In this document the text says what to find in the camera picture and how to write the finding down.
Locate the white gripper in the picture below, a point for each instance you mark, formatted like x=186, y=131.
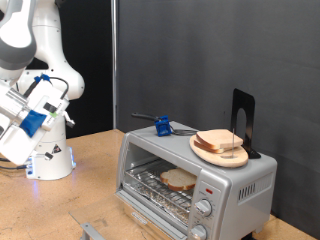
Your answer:
x=20, y=146

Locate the spatula with blue grip block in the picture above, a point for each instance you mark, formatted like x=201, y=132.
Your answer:
x=163, y=126

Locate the thick white bread slice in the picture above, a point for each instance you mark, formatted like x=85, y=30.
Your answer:
x=178, y=179

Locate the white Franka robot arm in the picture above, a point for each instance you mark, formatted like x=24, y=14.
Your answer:
x=50, y=50

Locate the aluminium foil oven liner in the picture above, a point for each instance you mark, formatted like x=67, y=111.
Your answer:
x=156, y=203

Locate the red oven indicator light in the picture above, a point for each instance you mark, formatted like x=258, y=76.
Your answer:
x=209, y=191

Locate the silver oven knob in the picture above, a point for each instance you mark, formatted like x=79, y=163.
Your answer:
x=199, y=232
x=203, y=207

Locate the silver toaster oven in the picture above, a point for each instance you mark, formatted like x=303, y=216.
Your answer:
x=230, y=186

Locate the vertical metal pole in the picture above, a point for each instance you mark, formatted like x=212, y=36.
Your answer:
x=114, y=66

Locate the thin white bread slice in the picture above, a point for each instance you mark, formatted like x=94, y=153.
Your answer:
x=220, y=138
x=206, y=149

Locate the round wooden board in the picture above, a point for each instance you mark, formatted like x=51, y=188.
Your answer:
x=223, y=159

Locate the thin metal pin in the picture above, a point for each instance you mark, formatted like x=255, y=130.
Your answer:
x=233, y=143

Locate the black metal bookend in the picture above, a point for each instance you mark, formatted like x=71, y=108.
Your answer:
x=248, y=106

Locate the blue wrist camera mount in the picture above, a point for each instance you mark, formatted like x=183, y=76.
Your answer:
x=31, y=123

